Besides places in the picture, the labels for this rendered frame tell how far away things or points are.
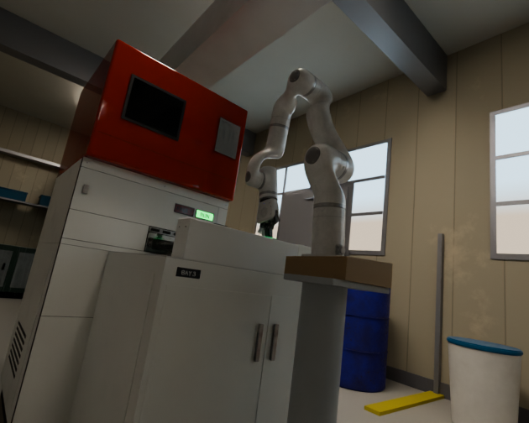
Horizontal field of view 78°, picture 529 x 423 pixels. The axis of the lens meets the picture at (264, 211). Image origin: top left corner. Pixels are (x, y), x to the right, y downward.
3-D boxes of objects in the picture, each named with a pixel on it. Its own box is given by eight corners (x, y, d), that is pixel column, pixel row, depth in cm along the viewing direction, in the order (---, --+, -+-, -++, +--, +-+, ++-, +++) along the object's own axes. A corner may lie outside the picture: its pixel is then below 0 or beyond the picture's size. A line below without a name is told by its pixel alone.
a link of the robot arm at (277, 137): (264, 116, 141) (250, 185, 139) (292, 128, 150) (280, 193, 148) (253, 120, 149) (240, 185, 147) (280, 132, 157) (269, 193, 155)
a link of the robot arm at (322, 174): (351, 211, 123) (353, 151, 127) (323, 201, 110) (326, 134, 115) (324, 213, 131) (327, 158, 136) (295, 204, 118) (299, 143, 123)
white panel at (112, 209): (59, 242, 141) (82, 157, 149) (216, 267, 192) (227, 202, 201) (60, 242, 139) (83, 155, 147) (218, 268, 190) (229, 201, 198)
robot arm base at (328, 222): (365, 261, 116) (366, 211, 120) (326, 256, 106) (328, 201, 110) (327, 261, 132) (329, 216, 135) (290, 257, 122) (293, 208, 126)
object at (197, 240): (170, 257, 116) (177, 218, 119) (280, 274, 150) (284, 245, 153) (182, 258, 109) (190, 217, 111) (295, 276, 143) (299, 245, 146)
